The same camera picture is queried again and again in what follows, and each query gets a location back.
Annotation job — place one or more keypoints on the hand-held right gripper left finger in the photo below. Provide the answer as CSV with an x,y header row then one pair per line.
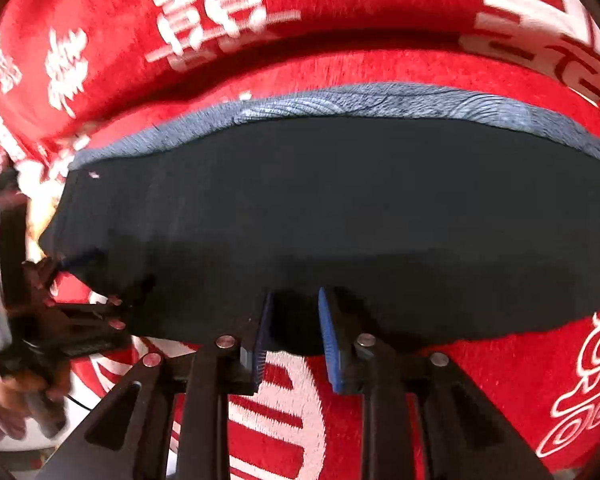
x,y
261,332

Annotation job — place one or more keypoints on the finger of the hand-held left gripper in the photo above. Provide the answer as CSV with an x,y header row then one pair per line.
x,y
95,327
55,267

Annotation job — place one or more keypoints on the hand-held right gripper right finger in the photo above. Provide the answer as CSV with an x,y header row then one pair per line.
x,y
329,340

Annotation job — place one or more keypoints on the black pants grey waistband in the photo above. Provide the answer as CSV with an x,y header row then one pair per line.
x,y
330,200

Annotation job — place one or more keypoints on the person's left hand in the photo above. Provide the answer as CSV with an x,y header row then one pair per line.
x,y
10,397

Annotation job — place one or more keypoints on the red printed blanket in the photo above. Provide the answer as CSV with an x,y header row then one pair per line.
x,y
355,45

